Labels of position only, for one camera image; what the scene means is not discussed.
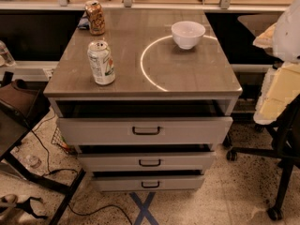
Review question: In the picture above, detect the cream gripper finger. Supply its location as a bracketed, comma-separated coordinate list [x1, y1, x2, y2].
[253, 62, 300, 125]
[253, 23, 277, 49]

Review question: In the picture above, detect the white green 7up can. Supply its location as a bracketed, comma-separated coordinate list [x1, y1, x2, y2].
[87, 40, 115, 85]

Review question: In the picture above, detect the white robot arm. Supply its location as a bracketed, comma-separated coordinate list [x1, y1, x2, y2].
[253, 0, 300, 125]

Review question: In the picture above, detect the orange soda can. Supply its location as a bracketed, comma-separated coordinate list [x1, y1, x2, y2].
[85, 0, 105, 36]

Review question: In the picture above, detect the black office chair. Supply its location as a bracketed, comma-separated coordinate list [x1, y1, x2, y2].
[226, 95, 300, 220]

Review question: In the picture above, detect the white ceramic bowl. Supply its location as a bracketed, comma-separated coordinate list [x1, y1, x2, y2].
[172, 21, 206, 50]

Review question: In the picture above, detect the grey drawer cabinet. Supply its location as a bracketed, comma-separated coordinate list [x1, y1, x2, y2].
[44, 8, 242, 191]

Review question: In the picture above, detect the clear plastic bottle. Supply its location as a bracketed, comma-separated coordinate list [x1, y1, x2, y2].
[0, 40, 16, 67]

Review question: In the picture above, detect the clear bottle on floor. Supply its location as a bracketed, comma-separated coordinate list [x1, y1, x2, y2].
[26, 155, 41, 169]

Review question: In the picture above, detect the black side table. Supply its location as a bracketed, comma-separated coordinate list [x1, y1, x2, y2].
[0, 108, 87, 225]

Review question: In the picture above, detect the middle drawer black handle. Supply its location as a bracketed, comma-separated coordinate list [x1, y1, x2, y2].
[139, 159, 161, 167]

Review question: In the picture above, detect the drawer black handle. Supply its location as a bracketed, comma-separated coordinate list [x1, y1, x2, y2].
[132, 127, 161, 136]
[141, 181, 160, 188]
[139, 159, 161, 167]

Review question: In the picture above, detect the top drawer black handle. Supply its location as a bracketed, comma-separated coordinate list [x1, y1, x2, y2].
[132, 127, 161, 136]

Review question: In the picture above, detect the bottom drawer black handle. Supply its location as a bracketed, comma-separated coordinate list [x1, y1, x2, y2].
[141, 181, 160, 188]

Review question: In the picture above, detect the wire mesh basket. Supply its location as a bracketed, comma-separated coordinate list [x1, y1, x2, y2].
[51, 127, 77, 155]

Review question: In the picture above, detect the black floor cable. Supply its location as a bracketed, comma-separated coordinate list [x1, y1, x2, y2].
[29, 113, 133, 225]

